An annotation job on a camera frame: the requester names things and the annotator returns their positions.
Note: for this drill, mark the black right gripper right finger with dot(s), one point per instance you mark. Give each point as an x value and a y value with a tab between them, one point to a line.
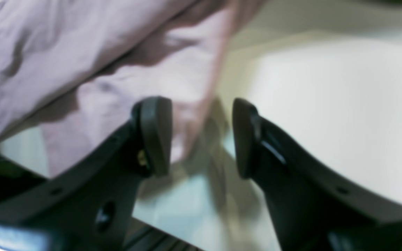
312	207

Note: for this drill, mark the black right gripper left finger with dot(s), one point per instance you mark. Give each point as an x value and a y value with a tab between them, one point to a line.
88	207

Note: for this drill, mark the mauve t-shirt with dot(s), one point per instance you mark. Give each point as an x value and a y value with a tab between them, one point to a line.
78	66

